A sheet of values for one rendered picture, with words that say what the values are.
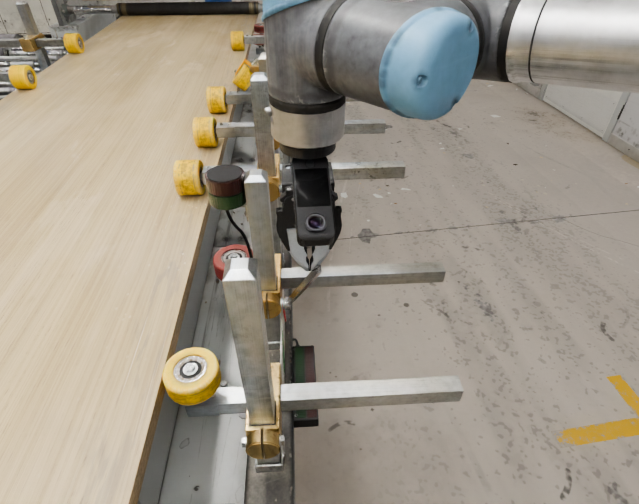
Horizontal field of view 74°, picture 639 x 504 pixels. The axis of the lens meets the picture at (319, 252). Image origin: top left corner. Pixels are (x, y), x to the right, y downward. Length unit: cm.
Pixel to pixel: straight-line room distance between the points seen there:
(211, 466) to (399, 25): 78
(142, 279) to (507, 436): 134
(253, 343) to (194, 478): 43
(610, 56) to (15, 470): 76
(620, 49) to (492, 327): 166
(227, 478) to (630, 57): 83
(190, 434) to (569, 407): 139
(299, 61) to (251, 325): 28
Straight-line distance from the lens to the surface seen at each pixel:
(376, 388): 72
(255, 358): 54
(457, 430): 169
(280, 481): 79
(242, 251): 84
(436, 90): 41
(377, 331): 189
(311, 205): 51
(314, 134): 50
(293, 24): 47
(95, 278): 88
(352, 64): 42
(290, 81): 48
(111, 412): 67
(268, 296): 79
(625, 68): 48
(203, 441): 93
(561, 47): 48
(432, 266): 89
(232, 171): 68
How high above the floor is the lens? 143
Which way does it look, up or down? 39 degrees down
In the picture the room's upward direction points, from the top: straight up
